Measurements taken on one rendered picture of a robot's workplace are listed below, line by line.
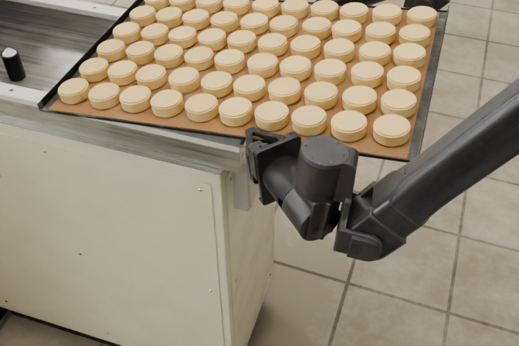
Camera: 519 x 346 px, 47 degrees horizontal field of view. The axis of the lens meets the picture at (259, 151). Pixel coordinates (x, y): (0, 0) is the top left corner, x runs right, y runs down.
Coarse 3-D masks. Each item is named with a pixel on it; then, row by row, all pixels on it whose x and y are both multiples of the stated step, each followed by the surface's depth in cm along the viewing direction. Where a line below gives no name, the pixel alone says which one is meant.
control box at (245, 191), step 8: (248, 168) 102; (232, 176) 104; (240, 176) 103; (248, 176) 103; (240, 184) 105; (248, 184) 104; (256, 184) 110; (240, 192) 106; (248, 192) 106; (256, 192) 112; (240, 200) 108; (248, 200) 107; (240, 208) 109; (248, 208) 109
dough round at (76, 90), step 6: (78, 78) 98; (66, 84) 97; (72, 84) 97; (78, 84) 97; (84, 84) 97; (60, 90) 96; (66, 90) 96; (72, 90) 96; (78, 90) 96; (84, 90) 96; (60, 96) 96; (66, 96) 95; (72, 96) 95; (78, 96) 95; (84, 96) 96; (66, 102) 96; (72, 102) 96; (78, 102) 96
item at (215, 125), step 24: (288, 48) 102; (168, 72) 100; (240, 72) 98; (312, 72) 96; (384, 72) 94; (264, 96) 92; (144, 120) 91; (168, 120) 90; (192, 120) 90; (216, 120) 89; (360, 144) 82; (408, 144) 81
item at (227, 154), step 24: (0, 96) 103; (24, 96) 102; (24, 120) 105; (48, 120) 103; (72, 120) 101; (96, 120) 99; (120, 144) 101; (144, 144) 99; (168, 144) 98; (192, 144) 96; (216, 144) 94; (240, 144) 92; (240, 168) 96
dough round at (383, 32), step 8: (376, 24) 101; (384, 24) 100; (368, 32) 99; (376, 32) 99; (384, 32) 98; (392, 32) 99; (368, 40) 100; (376, 40) 98; (384, 40) 98; (392, 40) 99
